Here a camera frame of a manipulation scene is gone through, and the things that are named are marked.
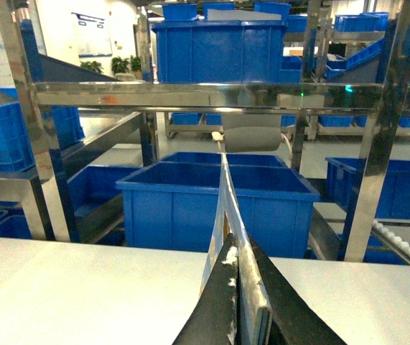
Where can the blue bin behind table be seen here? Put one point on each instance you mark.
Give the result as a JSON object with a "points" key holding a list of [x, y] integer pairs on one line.
{"points": [[172, 204]]}

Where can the grey office chair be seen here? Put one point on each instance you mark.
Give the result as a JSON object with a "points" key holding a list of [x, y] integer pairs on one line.
{"points": [[251, 133]]}

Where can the blue bin on rollers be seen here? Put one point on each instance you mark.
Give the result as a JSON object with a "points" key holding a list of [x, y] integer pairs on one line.
{"points": [[394, 202]]}

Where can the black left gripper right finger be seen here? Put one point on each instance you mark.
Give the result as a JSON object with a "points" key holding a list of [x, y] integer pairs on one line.
{"points": [[293, 321]]}

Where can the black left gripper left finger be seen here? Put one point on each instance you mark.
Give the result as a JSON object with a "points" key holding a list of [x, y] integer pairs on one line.
{"points": [[213, 321]]}

